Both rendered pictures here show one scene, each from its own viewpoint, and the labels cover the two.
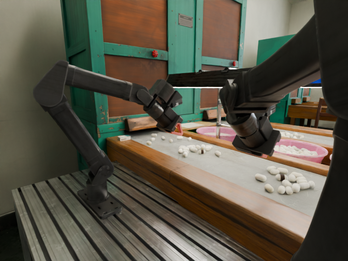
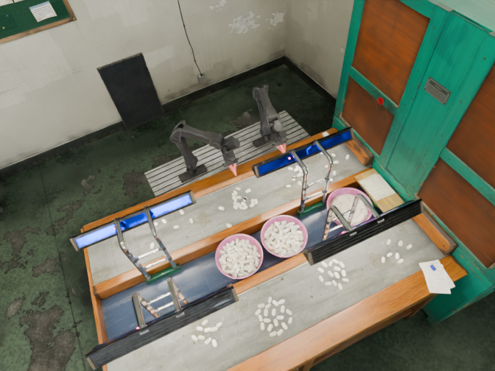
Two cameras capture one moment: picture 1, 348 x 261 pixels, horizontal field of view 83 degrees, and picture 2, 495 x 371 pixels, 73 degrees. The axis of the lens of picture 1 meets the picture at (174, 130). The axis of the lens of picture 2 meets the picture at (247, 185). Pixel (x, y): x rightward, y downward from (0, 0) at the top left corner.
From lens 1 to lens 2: 2.28 m
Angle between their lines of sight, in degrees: 92
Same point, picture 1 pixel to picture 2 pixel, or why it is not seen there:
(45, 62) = not seen: hidden behind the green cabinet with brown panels
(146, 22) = (388, 68)
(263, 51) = not seen: outside the picture
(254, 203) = (226, 174)
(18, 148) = not seen: hidden behind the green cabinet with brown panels
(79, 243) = (241, 138)
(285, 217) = (216, 178)
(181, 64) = (410, 132)
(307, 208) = (222, 194)
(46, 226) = (253, 129)
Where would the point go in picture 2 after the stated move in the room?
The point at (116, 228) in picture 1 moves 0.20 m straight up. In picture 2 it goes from (246, 146) to (244, 126)
